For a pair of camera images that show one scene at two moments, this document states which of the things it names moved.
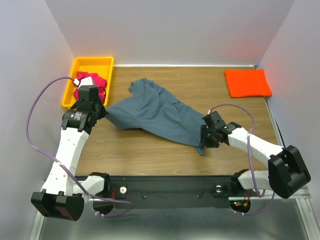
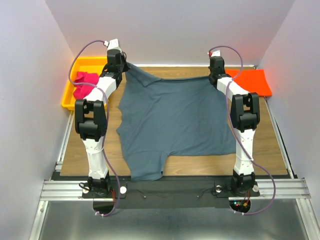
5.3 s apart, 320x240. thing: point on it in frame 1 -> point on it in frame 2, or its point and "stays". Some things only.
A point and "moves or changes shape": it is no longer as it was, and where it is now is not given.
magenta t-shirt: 98,81 stays
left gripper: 101,111 -> 124,66
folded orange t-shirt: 246,83 stays
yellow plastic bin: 103,65 stays
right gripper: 205,136 -> 212,77
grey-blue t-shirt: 150,107 moves or changes shape
